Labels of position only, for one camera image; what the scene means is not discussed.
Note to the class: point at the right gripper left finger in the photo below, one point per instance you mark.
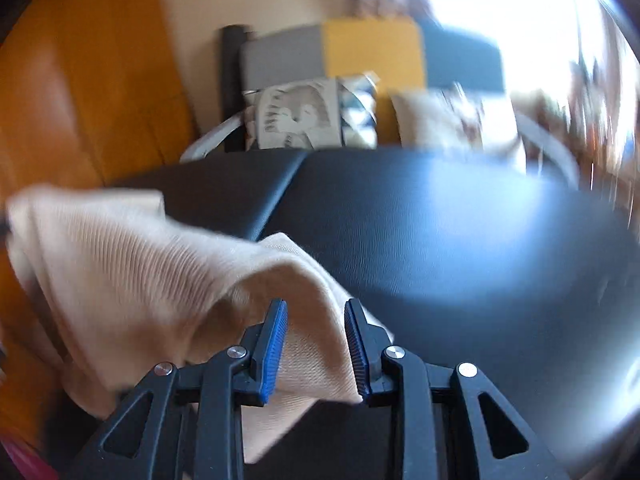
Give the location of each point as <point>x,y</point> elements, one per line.
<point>188,420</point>

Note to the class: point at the beige knitted sweater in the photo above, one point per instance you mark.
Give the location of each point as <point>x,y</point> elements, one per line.
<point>127,287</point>

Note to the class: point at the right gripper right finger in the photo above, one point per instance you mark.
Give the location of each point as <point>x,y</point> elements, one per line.
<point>445,423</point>

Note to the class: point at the deer print cushion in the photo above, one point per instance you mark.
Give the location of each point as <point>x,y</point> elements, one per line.
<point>460,124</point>

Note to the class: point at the tiger print cushion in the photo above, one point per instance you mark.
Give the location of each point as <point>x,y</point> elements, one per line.
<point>313,114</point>

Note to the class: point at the grey yellow blue sofa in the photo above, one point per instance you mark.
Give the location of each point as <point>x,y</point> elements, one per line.
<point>405,54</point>

